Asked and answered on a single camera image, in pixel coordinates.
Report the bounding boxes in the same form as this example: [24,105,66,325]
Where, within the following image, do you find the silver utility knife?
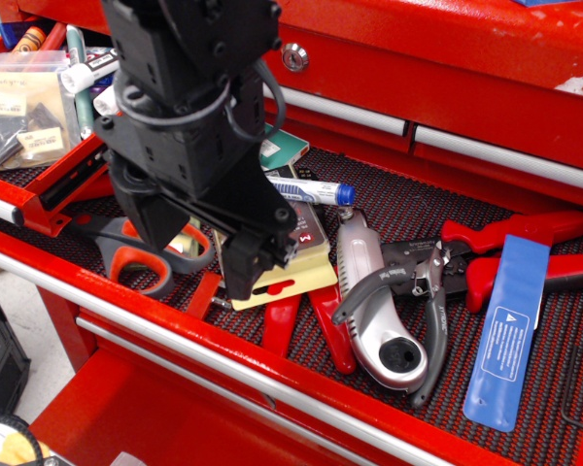
[331,207,429,392]

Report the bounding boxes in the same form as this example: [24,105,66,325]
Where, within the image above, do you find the grey handled cutters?
[330,241,452,410]

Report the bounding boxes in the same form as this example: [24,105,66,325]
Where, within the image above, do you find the black and red drawer liner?
[0,145,583,466]

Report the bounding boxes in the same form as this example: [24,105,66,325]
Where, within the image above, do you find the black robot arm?
[95,1,296,300]

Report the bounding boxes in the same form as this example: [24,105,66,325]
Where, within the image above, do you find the white marker rear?
[60,49,120,94]

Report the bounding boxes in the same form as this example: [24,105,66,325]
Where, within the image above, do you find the blue and white marker pen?
[268,176,356,206]

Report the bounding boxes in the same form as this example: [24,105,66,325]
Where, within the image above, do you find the white marker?
[60,49,120,94]
[92,85,121,117]

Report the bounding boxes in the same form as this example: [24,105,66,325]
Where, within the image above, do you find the black hex key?
[560,346,583,430]

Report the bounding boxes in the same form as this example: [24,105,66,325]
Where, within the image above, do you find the silver drawer lock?
[282,43,310,73]

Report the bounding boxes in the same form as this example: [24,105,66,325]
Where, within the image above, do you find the red handled crimping pliers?
[382,210,583,313]

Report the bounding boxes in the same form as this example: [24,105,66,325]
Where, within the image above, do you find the red tool chest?
[0,1,583,465]

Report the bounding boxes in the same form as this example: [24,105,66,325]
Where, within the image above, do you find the drill bit set case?
[214,201,337,311]

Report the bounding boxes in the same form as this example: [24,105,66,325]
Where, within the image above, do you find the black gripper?
[94,115,296,300]

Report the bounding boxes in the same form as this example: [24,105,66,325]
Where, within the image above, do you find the teal marker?
[66,24,94,140]

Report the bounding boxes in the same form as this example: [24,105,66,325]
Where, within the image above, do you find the open red small drawer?
[0,18,122,239]

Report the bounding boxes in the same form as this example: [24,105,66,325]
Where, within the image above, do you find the green booklet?
[259,130,310,171]

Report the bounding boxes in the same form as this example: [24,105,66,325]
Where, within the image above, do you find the blue plastic strip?
[463,235,550,432]

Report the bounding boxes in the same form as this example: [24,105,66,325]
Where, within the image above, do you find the yellow sponge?
[0,432,37,465]

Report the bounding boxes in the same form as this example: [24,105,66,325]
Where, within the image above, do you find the orange and grey scissors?
[65,214,215,299]

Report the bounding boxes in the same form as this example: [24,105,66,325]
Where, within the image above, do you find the orange marker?
[12,26,47,53]

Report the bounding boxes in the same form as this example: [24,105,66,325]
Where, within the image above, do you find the clear bag of parts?
[0,50,82,170]

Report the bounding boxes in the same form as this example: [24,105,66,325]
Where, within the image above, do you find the white marker front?
[92,85,121,117]

